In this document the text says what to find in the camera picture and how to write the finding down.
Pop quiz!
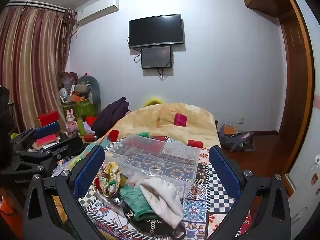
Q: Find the pink box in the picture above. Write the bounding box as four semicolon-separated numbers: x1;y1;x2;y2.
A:
36;134;58;147

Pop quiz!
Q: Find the pink rabbit toy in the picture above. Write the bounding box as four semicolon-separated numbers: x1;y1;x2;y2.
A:
65;109;79;135

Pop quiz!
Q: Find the wooden door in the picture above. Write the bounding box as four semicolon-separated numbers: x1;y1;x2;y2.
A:
276;5;315;198

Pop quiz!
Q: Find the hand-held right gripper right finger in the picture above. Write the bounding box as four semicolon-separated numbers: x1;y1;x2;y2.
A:
207;145;292;240

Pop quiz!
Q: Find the white air conditioner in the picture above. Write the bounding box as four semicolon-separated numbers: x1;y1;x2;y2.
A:
75;0;119;25

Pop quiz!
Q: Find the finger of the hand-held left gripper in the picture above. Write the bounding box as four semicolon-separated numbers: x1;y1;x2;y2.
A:
0;136;83;178
10;122;60;150

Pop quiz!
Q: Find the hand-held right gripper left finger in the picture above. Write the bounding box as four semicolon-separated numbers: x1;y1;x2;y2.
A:
22;145;106;240

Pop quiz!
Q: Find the white knit cloth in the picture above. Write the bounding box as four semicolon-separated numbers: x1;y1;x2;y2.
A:
139;177;184;229

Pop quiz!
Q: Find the grey purple backpack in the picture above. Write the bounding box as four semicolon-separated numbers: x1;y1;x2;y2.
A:
219;124;255;153

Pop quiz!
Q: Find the small black monitor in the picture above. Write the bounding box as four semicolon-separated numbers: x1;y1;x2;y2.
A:
141;45;173;69

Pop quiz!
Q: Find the dark purple jacket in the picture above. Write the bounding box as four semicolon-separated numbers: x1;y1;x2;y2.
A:
91;97;130;138

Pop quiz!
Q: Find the orange bag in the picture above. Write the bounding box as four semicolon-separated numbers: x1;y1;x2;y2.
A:
0;195;23;240

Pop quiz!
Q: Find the small white fan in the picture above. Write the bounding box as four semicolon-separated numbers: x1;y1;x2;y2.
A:
59;87;69;103

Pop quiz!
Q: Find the floral scrunchie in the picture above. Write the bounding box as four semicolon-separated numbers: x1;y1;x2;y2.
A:
93;162;122;197

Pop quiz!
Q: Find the wall-mounted black television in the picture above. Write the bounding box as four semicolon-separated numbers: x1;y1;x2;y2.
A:
128;14;185;49

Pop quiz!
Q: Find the black cable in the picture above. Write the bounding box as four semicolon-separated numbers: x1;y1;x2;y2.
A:
157;67;168;82

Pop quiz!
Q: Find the striped red beige curtain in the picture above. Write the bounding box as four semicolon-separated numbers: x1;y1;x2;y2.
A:
0;5;75;133

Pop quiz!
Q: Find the grey plush toy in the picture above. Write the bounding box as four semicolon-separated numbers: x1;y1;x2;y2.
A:
78;75;101;105

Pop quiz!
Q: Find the green patterned box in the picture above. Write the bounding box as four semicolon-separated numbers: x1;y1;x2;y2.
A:
67;97;99;120

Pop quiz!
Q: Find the red box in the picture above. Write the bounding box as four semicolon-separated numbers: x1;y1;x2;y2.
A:
35;111;60;127

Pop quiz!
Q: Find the patterned tile-print bedsheet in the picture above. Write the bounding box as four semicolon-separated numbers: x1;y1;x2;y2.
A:
52;130;253;240

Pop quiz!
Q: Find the yellow round object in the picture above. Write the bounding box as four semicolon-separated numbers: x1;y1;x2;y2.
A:
144;97;164;107

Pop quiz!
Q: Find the black cloth with chain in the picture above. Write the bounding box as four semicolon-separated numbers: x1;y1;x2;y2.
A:
124;210;187;240

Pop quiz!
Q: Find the red cloth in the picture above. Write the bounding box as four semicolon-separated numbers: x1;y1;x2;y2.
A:
86;116;99;128

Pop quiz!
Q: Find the clear plastic storage box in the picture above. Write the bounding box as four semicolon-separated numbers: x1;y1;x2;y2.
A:
104;134;200;198

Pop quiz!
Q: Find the green knit cloth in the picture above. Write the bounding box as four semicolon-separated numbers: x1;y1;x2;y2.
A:
119;184;155;214

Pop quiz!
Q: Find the white curtain rail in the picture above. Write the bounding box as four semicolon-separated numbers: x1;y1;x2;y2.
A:
6;1;68;12

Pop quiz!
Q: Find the orange notebook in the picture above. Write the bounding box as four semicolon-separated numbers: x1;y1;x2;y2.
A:
224;126;242;135

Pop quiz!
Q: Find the yellow fleece blanket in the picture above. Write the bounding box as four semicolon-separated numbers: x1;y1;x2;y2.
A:
100;102;220;150

